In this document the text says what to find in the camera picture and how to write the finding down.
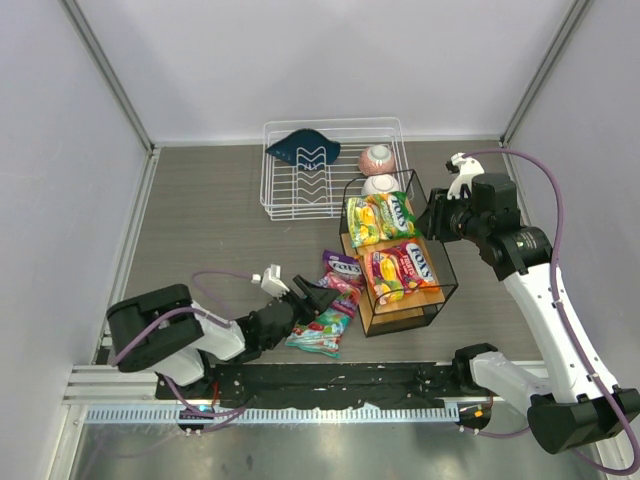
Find purple berries candy bag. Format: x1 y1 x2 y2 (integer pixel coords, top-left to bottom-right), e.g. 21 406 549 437
316 250 366 318

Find green candy bag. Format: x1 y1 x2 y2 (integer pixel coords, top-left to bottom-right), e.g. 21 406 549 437
346 191 421 248

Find orange fruits candy bag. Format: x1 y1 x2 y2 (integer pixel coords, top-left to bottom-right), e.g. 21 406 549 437
363 240 441 306

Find wooden two-tier wire shelf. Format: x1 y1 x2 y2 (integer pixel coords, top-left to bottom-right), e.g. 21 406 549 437
339 170 458 337

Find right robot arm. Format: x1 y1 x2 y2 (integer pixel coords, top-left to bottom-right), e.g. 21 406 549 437
417 173 639 454

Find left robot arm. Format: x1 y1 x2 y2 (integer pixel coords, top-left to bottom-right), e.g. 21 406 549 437
106 264 340 387

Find teal mint candy bag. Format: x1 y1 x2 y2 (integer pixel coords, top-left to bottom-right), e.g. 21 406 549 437
285 308 351 358

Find white bowl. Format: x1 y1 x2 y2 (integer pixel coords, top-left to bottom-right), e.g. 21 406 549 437
361 174 401 196

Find pink patterned bowl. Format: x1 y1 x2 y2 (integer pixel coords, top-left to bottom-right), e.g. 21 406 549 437
358 144 396 176

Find dark blue leaf plate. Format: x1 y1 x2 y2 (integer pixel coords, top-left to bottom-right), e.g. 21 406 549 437
265 128 341 171

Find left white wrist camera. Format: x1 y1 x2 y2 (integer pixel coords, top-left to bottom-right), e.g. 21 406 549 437
251 264 290 300

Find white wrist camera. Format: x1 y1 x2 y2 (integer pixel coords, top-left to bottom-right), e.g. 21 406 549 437
251 264 290 300
445 152 485 200

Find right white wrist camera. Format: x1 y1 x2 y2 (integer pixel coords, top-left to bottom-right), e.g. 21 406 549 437
445 152 485 200

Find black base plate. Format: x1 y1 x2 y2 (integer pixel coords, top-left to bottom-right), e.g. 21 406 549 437
155 360 513 412

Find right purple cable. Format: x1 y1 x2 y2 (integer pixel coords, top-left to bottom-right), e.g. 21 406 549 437
462 148 640 475

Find white slotted cable duct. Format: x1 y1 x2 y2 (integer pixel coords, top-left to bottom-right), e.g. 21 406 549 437
84 403 459 425

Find white wire dish rack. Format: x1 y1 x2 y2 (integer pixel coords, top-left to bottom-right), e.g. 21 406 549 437
260 117 411 221

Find aluminium rail frame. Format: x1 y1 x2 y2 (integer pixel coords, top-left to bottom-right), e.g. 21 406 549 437
58 0 640 480

